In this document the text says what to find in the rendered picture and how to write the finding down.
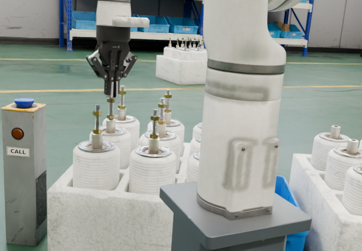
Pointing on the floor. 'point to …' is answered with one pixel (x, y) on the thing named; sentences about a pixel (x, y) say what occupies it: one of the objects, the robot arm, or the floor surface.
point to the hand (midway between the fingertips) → (111, 88)
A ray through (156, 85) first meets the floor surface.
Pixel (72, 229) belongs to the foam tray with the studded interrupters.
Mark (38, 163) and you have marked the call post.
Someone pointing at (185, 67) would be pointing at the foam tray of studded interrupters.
